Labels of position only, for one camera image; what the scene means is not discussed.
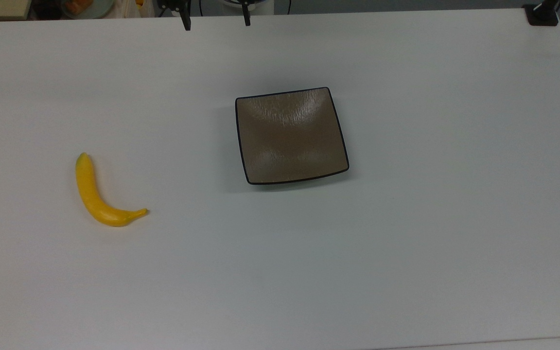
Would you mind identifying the white bag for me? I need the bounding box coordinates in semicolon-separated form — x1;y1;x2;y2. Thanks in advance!
114;0;142;19

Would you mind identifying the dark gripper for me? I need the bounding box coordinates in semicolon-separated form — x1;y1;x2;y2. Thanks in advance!
157;0;193;31

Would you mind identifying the bowl with orange items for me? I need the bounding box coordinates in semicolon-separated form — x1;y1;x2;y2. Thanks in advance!
61;0;114;20

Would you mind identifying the black table clamp mount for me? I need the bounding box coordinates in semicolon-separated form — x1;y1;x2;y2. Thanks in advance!
523;0;560;26

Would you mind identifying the square brown ceramic plate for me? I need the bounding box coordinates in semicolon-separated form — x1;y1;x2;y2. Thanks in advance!
234;87;350;186

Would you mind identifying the yellow banana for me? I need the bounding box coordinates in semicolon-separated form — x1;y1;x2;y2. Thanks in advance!
75;152;149;228

